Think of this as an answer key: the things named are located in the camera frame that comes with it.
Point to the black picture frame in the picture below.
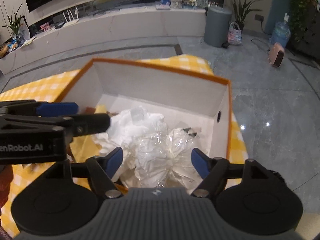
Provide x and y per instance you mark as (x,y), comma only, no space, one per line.
(25,28)

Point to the red gift box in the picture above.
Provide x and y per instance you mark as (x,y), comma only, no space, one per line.
(5,185)

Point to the pink card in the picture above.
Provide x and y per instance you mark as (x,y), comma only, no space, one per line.
(45,26)

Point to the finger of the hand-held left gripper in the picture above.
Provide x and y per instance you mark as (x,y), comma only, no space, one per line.
(92,125)
(57,108)

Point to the bushy green plant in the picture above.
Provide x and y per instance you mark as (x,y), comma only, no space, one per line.
(297,5)

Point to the yellow checked blanket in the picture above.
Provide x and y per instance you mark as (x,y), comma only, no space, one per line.
(37,87)

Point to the blue water jug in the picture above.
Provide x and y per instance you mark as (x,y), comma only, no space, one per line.
(280,32)

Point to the clear plastic bag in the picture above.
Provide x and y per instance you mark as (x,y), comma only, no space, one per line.
(177,142)

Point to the woven handbag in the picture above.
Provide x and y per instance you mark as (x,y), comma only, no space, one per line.
(235,35)

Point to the white marble television console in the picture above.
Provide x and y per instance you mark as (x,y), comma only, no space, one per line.
(100,32)

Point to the dark cabinet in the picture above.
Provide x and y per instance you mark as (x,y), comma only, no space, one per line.
(308,37)

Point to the orange cardboard box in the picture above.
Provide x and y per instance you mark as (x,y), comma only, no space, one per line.
(155,85)

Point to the snack packets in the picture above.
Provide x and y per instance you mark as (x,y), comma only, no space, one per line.
(13,45)

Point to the green plant in vase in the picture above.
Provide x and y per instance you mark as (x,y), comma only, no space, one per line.
(15,25)

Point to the long-leaf potted plant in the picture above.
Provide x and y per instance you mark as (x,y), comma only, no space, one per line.
(241,7)

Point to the white router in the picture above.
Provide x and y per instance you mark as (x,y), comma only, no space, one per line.
(71,20)

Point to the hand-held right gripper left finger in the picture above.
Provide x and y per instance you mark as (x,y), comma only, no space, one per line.
(116,160)

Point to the grey trash bin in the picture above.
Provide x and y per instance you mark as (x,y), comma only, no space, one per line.
(217,27)

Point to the loose papers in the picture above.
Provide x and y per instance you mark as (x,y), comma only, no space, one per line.
(28,41)

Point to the white plastic bag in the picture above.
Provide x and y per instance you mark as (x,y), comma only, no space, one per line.
(140,127)

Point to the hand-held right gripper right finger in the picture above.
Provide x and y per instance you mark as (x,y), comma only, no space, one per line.
(200,162)

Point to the golden ornament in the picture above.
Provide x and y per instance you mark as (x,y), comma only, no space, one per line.
(3,51)

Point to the pink heater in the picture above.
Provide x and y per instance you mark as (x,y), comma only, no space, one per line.
(277,56)

